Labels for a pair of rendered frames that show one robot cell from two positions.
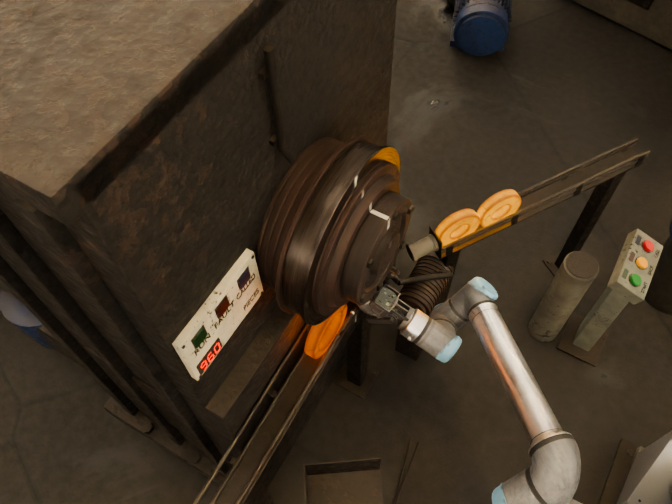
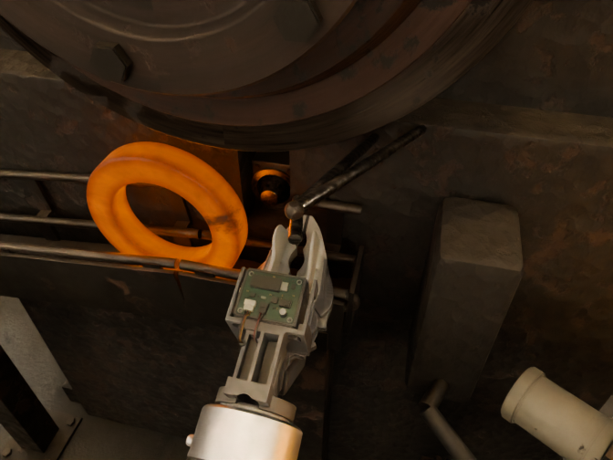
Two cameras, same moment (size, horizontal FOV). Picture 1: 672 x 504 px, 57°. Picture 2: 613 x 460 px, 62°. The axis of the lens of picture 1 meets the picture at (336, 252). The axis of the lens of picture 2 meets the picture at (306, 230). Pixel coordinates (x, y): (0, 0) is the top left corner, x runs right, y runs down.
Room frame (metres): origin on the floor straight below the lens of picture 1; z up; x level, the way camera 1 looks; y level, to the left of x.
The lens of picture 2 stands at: (0.78, -0.42, 1.13)
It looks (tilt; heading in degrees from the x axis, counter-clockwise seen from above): 43 degrees down; 71
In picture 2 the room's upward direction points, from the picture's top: straight up
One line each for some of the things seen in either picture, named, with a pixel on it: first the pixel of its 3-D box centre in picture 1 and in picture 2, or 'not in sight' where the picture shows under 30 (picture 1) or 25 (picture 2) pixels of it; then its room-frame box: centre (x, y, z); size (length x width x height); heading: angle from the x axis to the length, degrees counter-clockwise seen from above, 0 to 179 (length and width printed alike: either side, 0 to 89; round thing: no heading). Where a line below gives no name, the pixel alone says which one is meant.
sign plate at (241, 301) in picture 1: (222, 315); not in sight; (0.62, 0.25, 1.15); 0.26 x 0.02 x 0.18; 148
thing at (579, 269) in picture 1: (560, 299); not in sight; (1.08, -0.85, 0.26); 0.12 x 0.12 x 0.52
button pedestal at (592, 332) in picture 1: (609, 304); not in sight; (1.03, -1.00, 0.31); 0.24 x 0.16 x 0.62; 148
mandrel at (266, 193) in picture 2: not in sight; (287, 159); (0.93, 0.12, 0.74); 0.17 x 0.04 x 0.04; 58
